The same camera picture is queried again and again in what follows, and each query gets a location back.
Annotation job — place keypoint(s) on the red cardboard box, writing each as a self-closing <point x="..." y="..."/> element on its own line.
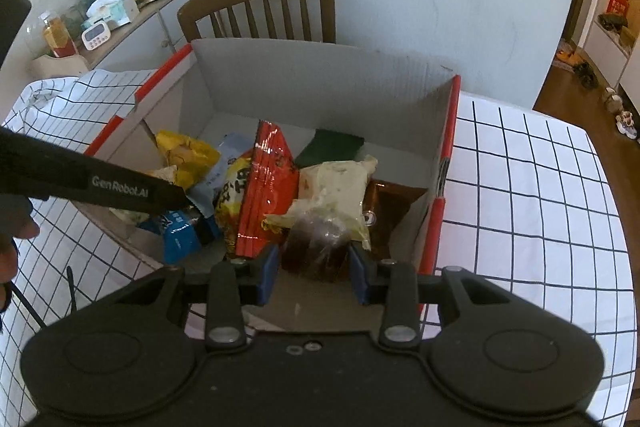
<point x="310" y="82"/>

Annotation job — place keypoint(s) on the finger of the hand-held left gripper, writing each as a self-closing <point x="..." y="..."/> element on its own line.
<point x="170" y="199"/>

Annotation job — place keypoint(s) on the bottle with orange contents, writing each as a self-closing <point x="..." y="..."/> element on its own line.
<point x="55" y="34"/>

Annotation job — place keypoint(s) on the light shoe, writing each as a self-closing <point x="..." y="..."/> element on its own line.
<point x="610" y="98"/>
<point x="627" y="122"/>

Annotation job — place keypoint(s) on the dark shoe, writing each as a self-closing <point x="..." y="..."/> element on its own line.
<point x="586" y="74"/>

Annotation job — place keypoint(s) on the dark green snack packet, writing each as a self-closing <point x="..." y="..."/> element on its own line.
<point x="327" y="147"/>

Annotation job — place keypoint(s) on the white shelf unit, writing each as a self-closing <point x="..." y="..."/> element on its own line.
<point x="607" y="44"/>

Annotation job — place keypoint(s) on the light blue snack packet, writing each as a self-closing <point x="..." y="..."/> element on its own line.
<point x="220" y="174"/>

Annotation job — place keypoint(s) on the white kitchen timer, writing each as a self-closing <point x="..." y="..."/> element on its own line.
<point x="95" y="36"/>

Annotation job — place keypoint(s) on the white tissue packet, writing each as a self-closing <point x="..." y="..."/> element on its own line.
<point x="115" y="9"/>

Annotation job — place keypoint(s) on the brown foil snack packet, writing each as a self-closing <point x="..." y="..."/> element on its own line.
<point x="392" y="212"/>

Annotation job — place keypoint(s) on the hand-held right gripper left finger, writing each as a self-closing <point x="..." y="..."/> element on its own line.
<point x="267" y="274"/>

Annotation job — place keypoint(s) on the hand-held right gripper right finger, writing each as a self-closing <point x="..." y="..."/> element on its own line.
<point x="359" y="277"/>

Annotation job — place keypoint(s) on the brown cake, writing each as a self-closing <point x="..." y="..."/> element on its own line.
<point x="320" y="252"/>

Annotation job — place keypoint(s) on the cream snack packet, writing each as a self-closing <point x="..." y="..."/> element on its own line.
<point x="332" y="182"/>

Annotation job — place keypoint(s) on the yellow red chips bag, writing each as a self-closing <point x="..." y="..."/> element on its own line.
<point x="265" y="187"/>

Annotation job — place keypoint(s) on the yellow triangular snack packet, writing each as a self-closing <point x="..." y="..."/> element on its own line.
<point x="187" y="154"/>

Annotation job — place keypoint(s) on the red decoration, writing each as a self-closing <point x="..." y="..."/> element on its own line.
<point x="620" y="4"/>

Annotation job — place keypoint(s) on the person's left hand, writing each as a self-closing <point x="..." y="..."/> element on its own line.
<point x="10" y="257"/>

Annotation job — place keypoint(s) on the wooden side cabinet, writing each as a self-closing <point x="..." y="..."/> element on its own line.
<point x="150" y="14"/>

